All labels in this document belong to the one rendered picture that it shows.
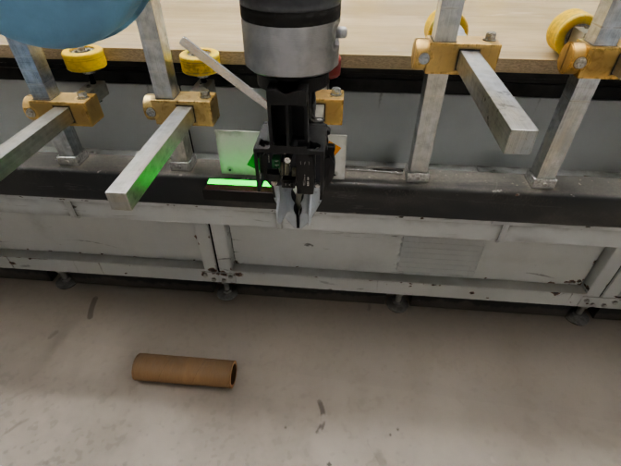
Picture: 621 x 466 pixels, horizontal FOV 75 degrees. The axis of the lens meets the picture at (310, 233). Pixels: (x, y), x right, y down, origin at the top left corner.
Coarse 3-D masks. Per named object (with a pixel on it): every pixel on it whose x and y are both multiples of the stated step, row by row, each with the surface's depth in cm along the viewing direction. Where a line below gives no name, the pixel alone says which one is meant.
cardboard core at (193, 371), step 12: (144, 360) 121; (156, 360) 121; (168, 360) 121; (180, 360) 121; (192, 360) 122; (204, 360) 122; (216, 360) 122; (228, 360) 123; (132, 372) 120; (144, 372) 120; (156, 372) 120; (168, 372) 119; (180, 372) 119; (192, 372) 119; (204, 372) 119; (216, 372) 119; (228, 372) 119; (192, 384) 120; (204, 384) 119; (216, 384) 119; (228, 384) 118
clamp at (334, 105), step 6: (324, 90) 76; (330, 90) 76; (342, 90) 76; (318, 96) 74; (324, 96) 74; (330, 96) 74; (336, 96) 74; (342, 96) 74; (318, 102) 73; (324, 102) 73; (330, 102) 73; (336, 102) 73; (342, 102) 73; (324, 108) 74; (330, 108) 74; (336, 108) 74; (342, 108) 74; (324, 114) 75; (330, 114) 75; (336, 114) 74; (342, 114) 74; (324, 120) 76; (330, 120) 75; (336, 120) 75; (342, 120) 75
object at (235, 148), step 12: (216, 132) 79; (228, 132) 79; (240, 132) 79; (252, 132) 78; (228, 144) 81; (240, 144) 80; (252, 144) 80; (336, 144) 79; (228, 156) 82; (240, 156) 82; (336, 156) 80; (228, 168) 84; (240, 168) 84; (252, 168) 84; (336, 168) 82
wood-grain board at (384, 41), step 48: (192, 0) 124; (384, 0) 124; (432, 0) 124; (480, 0) 124; (528, 0) 124; (576, 0) 124; (0, 48) 89; (48, 48) 88; (240, 48) 86; (384, 48) 86; (528, 48) 86
